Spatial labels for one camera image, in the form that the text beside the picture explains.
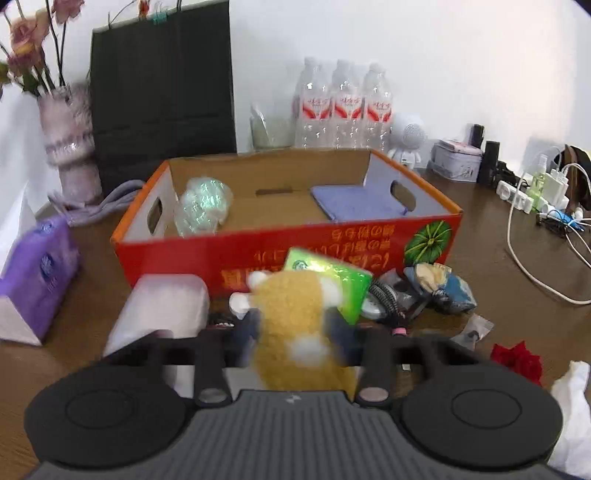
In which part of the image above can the red orange cardboard box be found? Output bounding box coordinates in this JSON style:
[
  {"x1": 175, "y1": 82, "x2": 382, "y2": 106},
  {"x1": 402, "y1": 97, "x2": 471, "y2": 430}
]
[{"x1": 111, "y1": 149, "x2": 463, "y2": 296}]

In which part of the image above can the round white metal puck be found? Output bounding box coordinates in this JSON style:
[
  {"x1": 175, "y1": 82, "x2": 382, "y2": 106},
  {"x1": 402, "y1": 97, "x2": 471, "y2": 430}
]
[{"x1": 361, "y1": 296, "x2": 392, "y2": 321}]

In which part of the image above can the marbled purple vase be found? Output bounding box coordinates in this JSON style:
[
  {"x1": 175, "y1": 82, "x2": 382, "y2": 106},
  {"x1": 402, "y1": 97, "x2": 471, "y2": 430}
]
[{"x1": 38, "y1": 81, "x2": 102, "y2": 205}]

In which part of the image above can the green spray bottle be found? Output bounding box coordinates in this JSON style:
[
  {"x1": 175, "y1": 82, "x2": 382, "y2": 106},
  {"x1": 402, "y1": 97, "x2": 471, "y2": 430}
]
[{"x1": 528, "y1": 153, "x2": 548, "y2": 210}]

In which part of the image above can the blue crumpled snack wrapper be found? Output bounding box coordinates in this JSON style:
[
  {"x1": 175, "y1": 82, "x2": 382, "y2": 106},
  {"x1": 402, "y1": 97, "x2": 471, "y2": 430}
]
[{"x1": 404, "y1": 263, "x2": 477, "y2": 315}]

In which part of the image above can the small white tin box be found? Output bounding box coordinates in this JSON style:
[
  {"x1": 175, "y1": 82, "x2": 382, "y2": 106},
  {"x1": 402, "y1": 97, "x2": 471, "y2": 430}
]
[{"x1": 429, "y1": 140, "x2": 483, "y2": 183}]

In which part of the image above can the black cosmetic bottle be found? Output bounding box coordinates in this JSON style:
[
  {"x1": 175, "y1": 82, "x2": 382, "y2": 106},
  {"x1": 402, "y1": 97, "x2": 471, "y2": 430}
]
[{"x1": 477, "y1": 141, "x2": 501, "y2": 188}]

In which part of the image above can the water bottle left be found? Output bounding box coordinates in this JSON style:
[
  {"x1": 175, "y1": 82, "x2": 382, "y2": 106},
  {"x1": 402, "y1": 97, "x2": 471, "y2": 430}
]
[{"x1": 294, "y1": 57, "x2": 332, "y2": 149}]

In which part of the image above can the lavender coiled cable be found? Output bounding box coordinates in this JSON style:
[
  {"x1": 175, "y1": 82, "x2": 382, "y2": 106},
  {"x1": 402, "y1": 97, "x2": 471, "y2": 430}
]
[{"x1": 47, "y1": 179, "x2": 146, "y2": 227}]

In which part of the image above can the white charger cable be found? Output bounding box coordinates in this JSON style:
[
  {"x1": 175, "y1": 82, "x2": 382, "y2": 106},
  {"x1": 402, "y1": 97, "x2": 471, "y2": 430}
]
[{"x1": 505, "y1": 145, "x2": 591, "y2": 306}]

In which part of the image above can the dried pink rose bouquet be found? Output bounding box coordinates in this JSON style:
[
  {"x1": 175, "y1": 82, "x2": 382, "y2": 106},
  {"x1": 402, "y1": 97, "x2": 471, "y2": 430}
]
[{"x1": 1, "y1": 0, "x2": 85, "y2": 98}]

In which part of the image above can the white robot figurine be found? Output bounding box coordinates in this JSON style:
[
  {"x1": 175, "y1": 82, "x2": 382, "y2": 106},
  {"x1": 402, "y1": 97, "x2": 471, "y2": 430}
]
[{"x1": 388, "y1": 113, "x2": 427, "y2": 170}]

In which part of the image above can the water bottle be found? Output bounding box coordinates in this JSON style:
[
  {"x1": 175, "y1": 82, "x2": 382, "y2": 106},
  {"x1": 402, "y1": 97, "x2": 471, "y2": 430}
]
[
  {"x1": 294, "y1": 57, "x2": 332, "y2": 149},
  {"x1": 331, "y1": 59, "x2": 363, "y2": 149},
  {"x1": 363, "y1": 63, "x2": 393, "y2": 153}
]

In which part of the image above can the purple cloth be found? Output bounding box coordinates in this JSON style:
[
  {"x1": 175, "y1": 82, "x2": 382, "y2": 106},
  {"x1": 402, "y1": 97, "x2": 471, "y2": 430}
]
[{"x1": 311, "y1": 185, "x2": 409, "y2": 223}]

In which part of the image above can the black paper bag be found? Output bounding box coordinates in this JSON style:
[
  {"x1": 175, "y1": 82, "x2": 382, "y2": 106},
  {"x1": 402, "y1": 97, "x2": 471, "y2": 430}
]
[{"x1": 90, "y1": 1, "x2": 236, "y2": 192}]

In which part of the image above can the black braided cable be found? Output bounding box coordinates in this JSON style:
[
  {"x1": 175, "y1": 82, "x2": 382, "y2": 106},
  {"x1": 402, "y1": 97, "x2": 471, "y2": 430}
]
[{"x1": 366, "y1": 269, "x2": 431, "y2": 338}]

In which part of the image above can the purple tissue pack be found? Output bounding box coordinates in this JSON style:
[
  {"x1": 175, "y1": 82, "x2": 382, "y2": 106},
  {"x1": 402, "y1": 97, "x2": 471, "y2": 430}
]
[{"x1": 1, "y1": 216, "x2": 80, "y2": 346}]

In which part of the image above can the white power strip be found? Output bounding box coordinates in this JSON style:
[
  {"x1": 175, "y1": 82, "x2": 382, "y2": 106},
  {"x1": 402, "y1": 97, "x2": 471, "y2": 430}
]
[{"x1": 496, "y1": 181, "x2": 569, "y2": 214}]

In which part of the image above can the clear glass jar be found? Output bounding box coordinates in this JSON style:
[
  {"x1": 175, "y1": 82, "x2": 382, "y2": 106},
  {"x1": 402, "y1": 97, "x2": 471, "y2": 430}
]
[{"x1": 249, "y1": 104, "x2": 294, "y2": 151}]

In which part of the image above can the water bottle right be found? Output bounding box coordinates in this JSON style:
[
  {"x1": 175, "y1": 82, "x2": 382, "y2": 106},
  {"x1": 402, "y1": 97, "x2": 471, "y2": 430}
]
[{"x1": 363, "y1": 63, "x2": 393, "y2": 153}]

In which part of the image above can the red fabric rose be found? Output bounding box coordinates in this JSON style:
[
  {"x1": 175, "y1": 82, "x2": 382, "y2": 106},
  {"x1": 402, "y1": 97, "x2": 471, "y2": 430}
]
[{"x1": 490, "y1": 341, "x2": 543, "y2": 386}]

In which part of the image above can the green tissue packet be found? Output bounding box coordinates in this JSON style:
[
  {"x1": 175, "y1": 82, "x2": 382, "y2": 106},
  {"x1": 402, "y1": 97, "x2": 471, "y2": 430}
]
[{"x1": 283, "y1": 248, "x2": 373, "y2": 325}]

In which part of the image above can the small clear plastic packet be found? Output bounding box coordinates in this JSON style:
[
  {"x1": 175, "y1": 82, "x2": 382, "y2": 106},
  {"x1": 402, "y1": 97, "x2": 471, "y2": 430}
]
[{"x1": 451, "y1": 314, "x2": 494, "y2": 351}]

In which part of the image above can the white translucent plastic box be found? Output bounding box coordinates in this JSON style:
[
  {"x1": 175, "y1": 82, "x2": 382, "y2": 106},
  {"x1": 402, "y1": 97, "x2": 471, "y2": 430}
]
[{"x1": 102, "y1": 273, "x2": 211, "y2": 400}]

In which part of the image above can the clear plastic bag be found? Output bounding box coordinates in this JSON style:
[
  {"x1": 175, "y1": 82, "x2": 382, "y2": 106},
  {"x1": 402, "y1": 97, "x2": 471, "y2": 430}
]
[{"x1": 174, "y1": 177, "x2": 233, "y2": 237}]

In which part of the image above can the water bottle middle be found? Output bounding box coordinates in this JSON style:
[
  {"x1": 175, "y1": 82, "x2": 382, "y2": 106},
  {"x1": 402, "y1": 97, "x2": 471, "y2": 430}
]
[{"x1": 331, "y1": 59, "x2": 363, "y2": 149}]

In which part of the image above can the yellow white plush toy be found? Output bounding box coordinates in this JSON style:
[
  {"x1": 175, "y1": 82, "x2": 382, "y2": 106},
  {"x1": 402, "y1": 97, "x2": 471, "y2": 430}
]
[{"x1": 228, "y1": 270, "x2": 356, "y2": 398}]

